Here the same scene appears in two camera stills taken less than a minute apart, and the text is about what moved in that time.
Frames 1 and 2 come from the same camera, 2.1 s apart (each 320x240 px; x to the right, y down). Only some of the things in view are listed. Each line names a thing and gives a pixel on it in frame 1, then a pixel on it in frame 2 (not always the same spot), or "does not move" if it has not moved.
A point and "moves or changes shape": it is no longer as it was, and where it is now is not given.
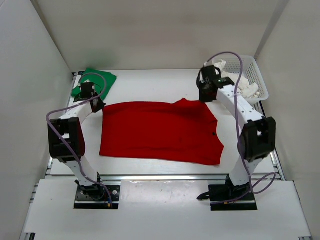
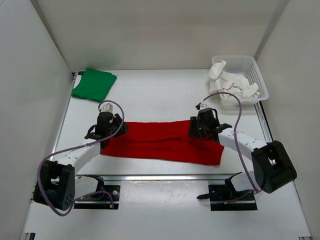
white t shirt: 242,83 does not move
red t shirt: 183,131 moves or changes shape
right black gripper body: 204,97 to 198,129
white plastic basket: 251,69 does not move
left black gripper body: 100,105 to 116,124
